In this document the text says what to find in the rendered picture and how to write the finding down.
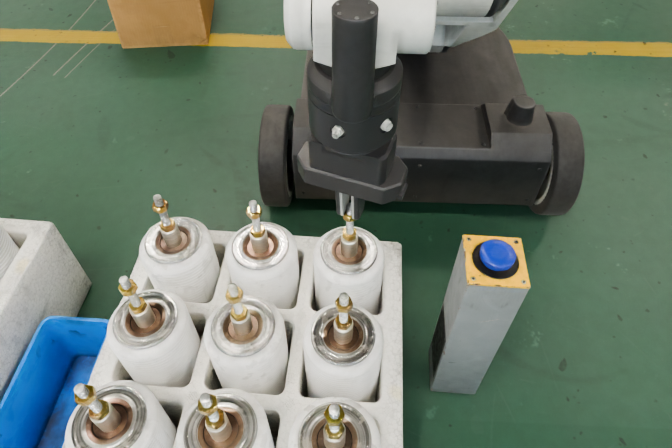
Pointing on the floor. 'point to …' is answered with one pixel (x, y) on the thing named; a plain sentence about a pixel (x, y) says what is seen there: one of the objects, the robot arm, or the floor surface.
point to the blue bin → (50, 381)
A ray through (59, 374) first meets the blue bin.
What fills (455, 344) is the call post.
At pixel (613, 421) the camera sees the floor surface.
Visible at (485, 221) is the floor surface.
